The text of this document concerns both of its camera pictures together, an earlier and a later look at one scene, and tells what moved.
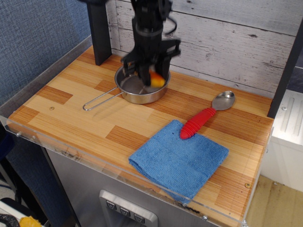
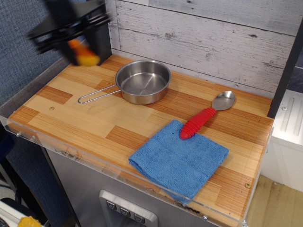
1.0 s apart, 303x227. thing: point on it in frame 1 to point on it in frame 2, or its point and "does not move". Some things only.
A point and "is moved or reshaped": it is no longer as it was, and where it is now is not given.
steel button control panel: [117, 211] does not move
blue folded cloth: [179, 167] does not move
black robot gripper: [148, 49] to [68, 19]
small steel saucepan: [133, 89] is moved or reshaped
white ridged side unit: [283, 160] does not move
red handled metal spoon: [221, 101] does not move
